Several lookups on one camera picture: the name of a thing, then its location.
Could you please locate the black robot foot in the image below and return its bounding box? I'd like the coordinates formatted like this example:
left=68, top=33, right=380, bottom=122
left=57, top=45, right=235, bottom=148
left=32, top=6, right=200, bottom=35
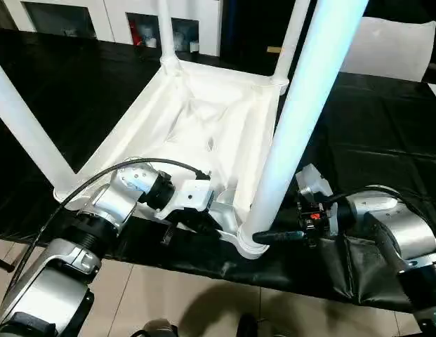
left=134, top=317, right=179, bottom=337

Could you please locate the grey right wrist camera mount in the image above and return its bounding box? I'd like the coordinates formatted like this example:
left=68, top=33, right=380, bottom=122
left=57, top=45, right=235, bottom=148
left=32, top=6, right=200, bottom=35
left=294, top=162, right=335, bottom=212

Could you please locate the white plastic table top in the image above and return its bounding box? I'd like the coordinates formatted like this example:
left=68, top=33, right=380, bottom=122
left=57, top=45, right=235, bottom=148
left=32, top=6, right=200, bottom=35
left=51, top=57, right=291, bottom=261

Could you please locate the black cabinet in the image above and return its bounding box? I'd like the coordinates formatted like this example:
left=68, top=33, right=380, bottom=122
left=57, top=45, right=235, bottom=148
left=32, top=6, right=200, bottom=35
left=218, top=0, right=300, bottom=72

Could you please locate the black work mat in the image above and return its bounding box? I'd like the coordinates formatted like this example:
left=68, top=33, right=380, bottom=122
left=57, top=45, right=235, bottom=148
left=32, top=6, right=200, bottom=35
left=0, top=27, right=436, bottom=314

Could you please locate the black metal stand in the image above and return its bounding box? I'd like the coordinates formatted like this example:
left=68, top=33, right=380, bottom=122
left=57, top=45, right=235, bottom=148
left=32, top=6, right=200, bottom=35
left=0, top=254, right=14, bottom=275

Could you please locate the white chair back panel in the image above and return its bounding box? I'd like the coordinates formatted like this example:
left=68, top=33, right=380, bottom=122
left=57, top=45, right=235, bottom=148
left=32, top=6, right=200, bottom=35
left=338, top=15, right=436, bottom=84

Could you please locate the red packet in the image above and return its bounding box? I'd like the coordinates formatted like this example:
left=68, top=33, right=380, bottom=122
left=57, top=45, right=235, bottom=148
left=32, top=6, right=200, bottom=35
left=129, top=20, right=142, bottom=46

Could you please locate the white plastic table leg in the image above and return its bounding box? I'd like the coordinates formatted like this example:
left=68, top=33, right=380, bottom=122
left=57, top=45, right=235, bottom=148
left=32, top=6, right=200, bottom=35
left=155, top=0, right=183, bottom=77
left=0, top=53, right=79, bottom=198
left=237, top=0, right=370, bottom=247
left=269, top=0, right=312, bottom=88

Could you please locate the white cabinet with glass doors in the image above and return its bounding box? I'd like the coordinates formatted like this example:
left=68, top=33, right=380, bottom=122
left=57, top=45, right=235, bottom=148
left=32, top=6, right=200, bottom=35
left=6, top=0, right=225, bottom=58

